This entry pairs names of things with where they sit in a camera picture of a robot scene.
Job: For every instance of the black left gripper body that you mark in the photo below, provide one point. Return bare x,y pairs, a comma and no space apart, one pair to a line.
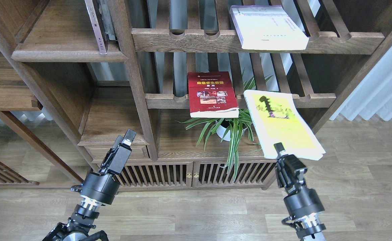
102,186

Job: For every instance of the white pleated curtain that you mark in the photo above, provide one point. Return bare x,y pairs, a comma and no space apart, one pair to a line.
372,98

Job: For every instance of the red paperback book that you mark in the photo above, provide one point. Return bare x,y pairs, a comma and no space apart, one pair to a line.
211,95

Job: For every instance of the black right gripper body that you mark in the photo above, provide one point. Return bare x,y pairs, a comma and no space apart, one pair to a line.
300,201

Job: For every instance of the thin upright pink book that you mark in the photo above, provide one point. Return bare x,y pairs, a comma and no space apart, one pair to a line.
93,9

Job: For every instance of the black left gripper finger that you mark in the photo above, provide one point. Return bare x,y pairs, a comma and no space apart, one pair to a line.
129,137

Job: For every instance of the dark wooden bookshelf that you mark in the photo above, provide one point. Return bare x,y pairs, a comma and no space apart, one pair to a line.
95,97

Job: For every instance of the green spider plant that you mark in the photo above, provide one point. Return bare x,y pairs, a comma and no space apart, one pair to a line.
240,124

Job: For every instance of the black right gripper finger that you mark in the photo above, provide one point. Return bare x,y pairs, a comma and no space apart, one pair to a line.
280,150

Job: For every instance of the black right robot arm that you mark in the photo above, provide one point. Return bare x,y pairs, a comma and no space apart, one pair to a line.
309,229

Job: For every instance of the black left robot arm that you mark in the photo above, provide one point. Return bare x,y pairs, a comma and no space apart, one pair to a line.
81,220

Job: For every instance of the grey upright book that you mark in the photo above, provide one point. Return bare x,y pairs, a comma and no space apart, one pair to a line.
106,19

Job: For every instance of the white purple paperback book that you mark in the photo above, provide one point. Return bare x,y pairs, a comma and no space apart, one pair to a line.
267,28

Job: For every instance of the yellow green paperback book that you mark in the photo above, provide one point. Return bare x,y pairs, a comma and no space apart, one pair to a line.
276,120

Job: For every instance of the white plant pot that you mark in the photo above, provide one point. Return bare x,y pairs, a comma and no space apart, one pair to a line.
221,130

